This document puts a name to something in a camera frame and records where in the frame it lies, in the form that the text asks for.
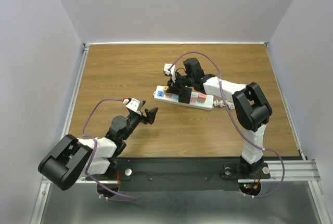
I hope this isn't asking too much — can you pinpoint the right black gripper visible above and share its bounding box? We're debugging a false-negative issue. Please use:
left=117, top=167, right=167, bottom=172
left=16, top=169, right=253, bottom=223
left=164, top=72, right=194, bottom=95

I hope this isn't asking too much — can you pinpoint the white power cord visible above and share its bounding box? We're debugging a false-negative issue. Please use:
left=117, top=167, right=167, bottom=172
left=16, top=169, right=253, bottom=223
left=213, top=99, right=235, bottom=110

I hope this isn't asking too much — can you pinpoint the white power strip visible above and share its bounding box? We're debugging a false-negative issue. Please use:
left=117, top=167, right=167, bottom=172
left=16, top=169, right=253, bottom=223
left=153, top=86, right=214, bottom=111

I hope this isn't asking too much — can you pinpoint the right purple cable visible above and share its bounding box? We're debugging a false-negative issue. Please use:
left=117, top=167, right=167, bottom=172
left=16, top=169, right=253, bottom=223
left=168, top=51, right=286, bottom=199

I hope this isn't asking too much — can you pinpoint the purple cable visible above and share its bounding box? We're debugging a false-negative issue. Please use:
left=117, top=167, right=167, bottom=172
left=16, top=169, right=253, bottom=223
left=82, top=98, right=138, bottom=202
left=168, top=51, right=286, bottom=199

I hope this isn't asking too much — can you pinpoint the black cube socket adapter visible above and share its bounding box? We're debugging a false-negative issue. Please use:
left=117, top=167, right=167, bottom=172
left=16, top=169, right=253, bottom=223
left=178, top=87, right=192, bottom=104

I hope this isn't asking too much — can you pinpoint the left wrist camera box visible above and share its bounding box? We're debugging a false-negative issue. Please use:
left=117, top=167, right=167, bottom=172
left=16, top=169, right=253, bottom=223
left=123, top=98, right=146, bottom=115

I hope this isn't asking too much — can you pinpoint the aluminium frame rail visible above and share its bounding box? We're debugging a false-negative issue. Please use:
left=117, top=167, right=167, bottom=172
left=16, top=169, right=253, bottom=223
left=30, top=43, right=90, bottom=223

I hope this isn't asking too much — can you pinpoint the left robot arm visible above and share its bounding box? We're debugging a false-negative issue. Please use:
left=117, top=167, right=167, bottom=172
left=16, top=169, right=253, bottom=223
left=37, top=107, right=158, bottom=191

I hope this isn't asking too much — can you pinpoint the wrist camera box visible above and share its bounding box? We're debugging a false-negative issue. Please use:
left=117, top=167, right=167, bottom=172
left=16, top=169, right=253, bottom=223
left=123, top=98, right=146, bottom=115
left=163, top=63, right=175, bottom=76

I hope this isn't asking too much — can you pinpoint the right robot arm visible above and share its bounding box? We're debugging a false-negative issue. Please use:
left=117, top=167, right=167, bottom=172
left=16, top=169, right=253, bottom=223
left=163, top=58, right=273, bottom=177

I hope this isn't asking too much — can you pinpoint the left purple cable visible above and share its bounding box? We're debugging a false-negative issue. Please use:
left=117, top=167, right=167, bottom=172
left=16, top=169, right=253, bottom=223
left=82, top=98, right=138, bottom=202

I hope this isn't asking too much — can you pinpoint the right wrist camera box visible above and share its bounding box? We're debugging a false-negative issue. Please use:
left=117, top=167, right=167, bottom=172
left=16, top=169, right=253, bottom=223
left=163, top=63, right=175, bottom=76

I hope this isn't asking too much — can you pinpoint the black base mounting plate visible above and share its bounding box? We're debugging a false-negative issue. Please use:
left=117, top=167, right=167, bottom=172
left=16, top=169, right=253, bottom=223
left=94, top=157, right=271, bottom=192

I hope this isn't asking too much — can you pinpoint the pink plug adapter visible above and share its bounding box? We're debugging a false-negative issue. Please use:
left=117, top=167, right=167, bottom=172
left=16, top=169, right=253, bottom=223
left=197, top=93, right=207, bottom=103

